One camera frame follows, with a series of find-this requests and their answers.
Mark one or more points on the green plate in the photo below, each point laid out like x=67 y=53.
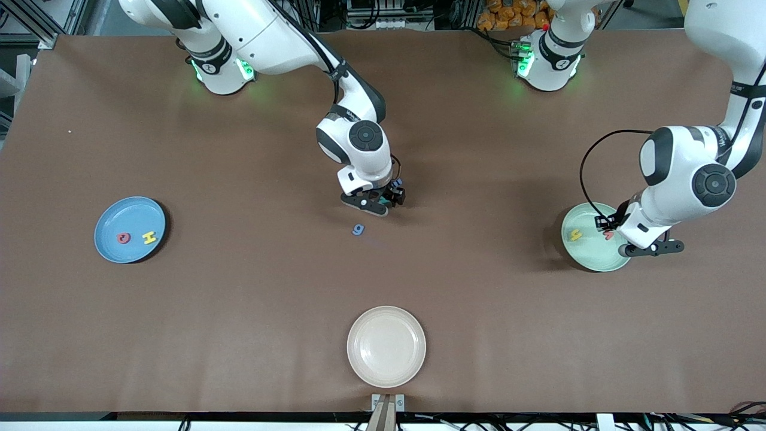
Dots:
x=592 y=257

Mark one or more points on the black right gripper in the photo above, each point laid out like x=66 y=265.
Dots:
x=391 y=193

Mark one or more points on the grey metal side frame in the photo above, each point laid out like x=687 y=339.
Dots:
x=18 y=72

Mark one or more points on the beige plate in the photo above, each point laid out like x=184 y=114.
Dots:
x=386 y=347

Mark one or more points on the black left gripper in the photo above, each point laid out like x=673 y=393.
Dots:
x=616 y=216

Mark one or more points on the blue letter g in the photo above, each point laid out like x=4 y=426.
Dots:
x=361 y=229

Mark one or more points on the yellow uppercase letter H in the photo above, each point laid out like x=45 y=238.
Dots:
x=150 y=238

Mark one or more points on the orange snack packets bag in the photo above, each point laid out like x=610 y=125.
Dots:
x=508 y=15

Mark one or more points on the blue plate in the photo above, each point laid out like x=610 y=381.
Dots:
x=128 y=251

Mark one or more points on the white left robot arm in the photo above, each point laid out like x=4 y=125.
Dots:
x=676 y=191

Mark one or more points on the red letter Q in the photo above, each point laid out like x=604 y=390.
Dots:
x=119 y=239

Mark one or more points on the yellow lowercase letter h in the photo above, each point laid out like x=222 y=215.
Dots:
x=575 y=236

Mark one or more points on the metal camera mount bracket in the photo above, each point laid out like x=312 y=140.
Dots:
x=388 y=413

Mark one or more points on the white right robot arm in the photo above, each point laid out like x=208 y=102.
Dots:
x=365 y=167

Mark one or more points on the aluminium frame profile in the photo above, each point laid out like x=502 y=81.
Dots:
x=48 y=41

